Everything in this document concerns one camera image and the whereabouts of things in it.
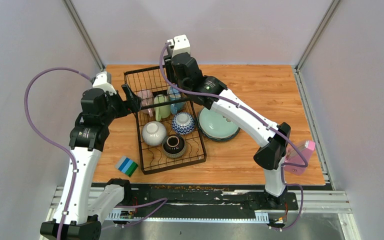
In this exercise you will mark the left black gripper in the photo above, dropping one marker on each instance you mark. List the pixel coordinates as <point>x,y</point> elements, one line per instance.
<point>134,102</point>

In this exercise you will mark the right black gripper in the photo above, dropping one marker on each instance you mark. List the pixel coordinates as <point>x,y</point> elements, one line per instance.
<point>169,69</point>

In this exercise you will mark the pink ceramic mug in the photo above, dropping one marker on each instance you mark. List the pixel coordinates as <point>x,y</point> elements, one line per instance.
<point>147,99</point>

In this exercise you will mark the light green mug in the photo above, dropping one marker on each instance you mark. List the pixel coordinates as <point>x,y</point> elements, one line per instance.
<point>162,111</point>

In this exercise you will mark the white ribbed bowl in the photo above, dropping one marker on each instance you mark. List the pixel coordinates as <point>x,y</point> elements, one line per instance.
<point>153,133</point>

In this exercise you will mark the white black bowl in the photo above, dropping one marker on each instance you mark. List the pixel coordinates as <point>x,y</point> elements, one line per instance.
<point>183,123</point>

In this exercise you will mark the dark brown speckled bowl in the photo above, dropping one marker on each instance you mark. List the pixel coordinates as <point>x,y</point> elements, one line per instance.
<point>174,146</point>

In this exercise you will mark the light blue scalloped plate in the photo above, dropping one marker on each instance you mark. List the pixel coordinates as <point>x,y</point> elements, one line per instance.
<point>216,127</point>

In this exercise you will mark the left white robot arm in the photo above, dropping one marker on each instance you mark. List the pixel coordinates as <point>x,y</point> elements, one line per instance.
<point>74,219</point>

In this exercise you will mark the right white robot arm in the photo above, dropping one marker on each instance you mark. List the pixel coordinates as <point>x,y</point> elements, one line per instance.
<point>272,138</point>

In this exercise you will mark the blue green striped sponge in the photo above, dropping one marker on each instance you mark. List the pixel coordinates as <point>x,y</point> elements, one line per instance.
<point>126,166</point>

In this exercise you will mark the pink box with mirror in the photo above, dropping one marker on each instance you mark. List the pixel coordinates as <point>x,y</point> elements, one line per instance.
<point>306,148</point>

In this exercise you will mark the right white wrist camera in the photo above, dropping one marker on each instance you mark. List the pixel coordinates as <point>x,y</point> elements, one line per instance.
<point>177,45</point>

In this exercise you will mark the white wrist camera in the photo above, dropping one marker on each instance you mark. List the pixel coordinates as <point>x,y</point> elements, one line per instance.
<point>103,81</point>
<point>177,45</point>

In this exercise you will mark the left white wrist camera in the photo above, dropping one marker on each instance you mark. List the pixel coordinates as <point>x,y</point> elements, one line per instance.
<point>103,81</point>

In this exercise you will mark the black wire dish rack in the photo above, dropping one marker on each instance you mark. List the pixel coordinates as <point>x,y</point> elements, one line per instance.
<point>152,159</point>

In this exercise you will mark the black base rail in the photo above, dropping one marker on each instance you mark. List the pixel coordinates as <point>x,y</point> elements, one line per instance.
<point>245,204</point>

